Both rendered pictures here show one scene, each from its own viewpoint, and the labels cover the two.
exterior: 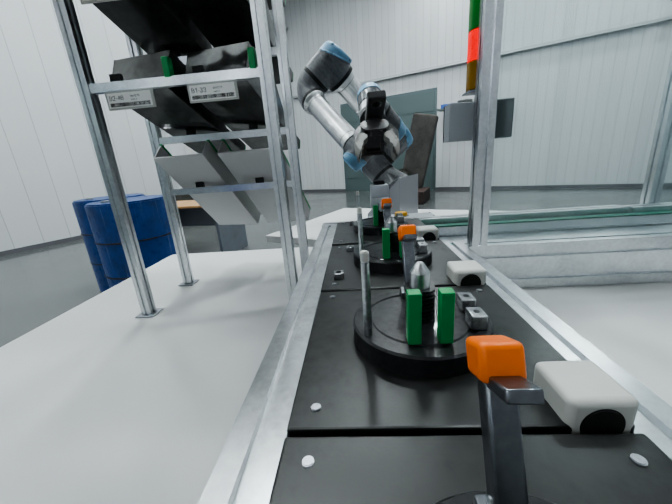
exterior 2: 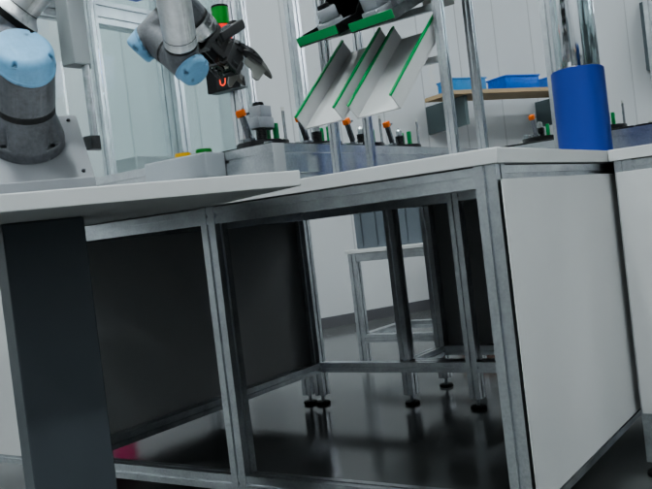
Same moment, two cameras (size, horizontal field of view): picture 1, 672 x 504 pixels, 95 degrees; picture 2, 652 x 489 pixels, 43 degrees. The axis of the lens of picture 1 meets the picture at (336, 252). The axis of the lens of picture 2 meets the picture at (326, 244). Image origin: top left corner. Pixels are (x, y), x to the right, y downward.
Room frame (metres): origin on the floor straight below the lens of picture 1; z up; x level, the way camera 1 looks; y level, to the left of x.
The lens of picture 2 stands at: (2.60, 1.09, 0.75)
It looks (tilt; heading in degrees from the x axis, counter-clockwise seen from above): 1 degrees down; 210
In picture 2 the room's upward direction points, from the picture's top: 7 degrees counter-clockwise
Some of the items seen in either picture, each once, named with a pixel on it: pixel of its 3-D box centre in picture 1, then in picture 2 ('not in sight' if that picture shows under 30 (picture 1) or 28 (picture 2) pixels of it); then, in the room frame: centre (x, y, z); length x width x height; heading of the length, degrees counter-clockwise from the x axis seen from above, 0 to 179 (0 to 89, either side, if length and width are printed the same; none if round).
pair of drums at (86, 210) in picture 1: (131, 245); not in sight; (3.00, 2.03, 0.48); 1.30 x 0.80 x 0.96; 59
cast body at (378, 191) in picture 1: (379, 194); (261, 115); (0.78, -0.12, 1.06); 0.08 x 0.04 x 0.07; 176
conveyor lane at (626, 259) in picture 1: (501, 247); not in sight; (0.74, -0.42, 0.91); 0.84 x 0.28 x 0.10; 86
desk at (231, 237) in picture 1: (193, 227); not in sight; (4.37, 2.02, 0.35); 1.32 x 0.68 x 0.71; 75
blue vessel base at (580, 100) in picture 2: not in sight; (581, 114); (0.04, 0.54, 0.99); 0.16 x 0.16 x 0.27
